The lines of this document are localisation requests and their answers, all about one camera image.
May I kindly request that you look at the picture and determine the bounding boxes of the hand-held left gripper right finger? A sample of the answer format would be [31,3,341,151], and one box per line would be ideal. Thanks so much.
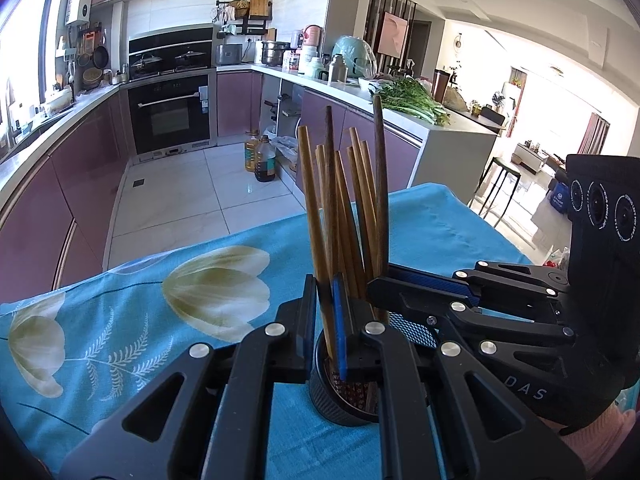
[331,273,587,480]

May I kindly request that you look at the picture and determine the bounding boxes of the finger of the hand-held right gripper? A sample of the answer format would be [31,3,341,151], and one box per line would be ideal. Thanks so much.
[385,260,573,311]
[366,277,577,361]

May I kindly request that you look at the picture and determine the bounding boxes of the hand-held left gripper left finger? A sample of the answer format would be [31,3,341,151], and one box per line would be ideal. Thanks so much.
[59,274,319,480]

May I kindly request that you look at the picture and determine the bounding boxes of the black mesh utensil holder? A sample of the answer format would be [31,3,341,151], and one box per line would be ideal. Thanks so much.
[307,280,441,428]

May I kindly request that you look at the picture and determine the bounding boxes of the bunch of wooden chopsticks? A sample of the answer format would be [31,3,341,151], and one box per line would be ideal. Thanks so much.
[314,126,382,306]

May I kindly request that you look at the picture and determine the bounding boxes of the patterned-end wooden chopstick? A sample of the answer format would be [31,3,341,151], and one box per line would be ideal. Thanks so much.
[297,126,338,361]
[371,95,391,278]
[322,105,341,281]

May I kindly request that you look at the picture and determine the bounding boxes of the person's right forearm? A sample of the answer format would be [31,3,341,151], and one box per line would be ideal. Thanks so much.
[542,402,640,480]

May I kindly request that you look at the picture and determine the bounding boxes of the blue floral tablecloth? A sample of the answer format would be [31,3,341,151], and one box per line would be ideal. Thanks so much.
[0,182,533,480]

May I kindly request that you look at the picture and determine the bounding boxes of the blue shopping bag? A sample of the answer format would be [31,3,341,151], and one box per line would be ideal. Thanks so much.
[546,180,572,211]

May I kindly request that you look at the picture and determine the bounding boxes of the purple cabinets with peninsula counter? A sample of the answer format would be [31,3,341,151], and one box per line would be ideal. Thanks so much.
[216,62,498,206]

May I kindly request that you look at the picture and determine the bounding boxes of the black bar stool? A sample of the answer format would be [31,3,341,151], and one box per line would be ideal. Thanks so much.
[467,156,523,228]

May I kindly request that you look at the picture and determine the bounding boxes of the dark liquid plastic bottle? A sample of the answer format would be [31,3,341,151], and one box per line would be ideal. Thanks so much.
[254,135,277,183]

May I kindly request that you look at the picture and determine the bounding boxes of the bunch of green vegetables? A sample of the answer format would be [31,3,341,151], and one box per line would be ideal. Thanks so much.
[370,77,451,127]

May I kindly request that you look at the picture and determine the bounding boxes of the yellow cooking oil bottle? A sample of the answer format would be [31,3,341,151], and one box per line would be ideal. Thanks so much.
[244,132,263,173]

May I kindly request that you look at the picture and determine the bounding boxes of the dark travel tumbler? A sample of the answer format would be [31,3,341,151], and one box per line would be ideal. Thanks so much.
[432,70,452,103]

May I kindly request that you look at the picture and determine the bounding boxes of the light green kitchen appliance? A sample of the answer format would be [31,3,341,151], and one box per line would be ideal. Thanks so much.
[331,35,377,80]

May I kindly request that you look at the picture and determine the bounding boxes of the black integrated stove oven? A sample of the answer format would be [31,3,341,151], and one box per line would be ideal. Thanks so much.
[127,24,218,157]

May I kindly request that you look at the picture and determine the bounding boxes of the pink electric kettle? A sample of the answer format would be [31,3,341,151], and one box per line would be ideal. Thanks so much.
[302,25,323,58]

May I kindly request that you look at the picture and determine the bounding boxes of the stainless steel stock pot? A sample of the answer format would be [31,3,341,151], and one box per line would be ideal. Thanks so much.
[262,40,292,67]

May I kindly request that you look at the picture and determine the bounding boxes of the purple cabinets with sink counter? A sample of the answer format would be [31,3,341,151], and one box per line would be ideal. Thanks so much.
[0,80,136,306]

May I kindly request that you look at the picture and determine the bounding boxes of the silver countertop appliance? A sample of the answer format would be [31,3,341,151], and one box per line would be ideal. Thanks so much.
[216,43,244,66]

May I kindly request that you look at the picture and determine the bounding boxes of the kitchen window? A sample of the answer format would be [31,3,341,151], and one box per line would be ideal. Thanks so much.
[0,0,56,106]

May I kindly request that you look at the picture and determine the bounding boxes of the pink wall picture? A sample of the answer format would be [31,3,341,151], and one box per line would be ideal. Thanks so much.
[377,11,408,60]

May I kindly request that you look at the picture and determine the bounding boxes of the black wall storage rack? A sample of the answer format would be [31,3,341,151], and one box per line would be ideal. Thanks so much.
[216,0,273,37]

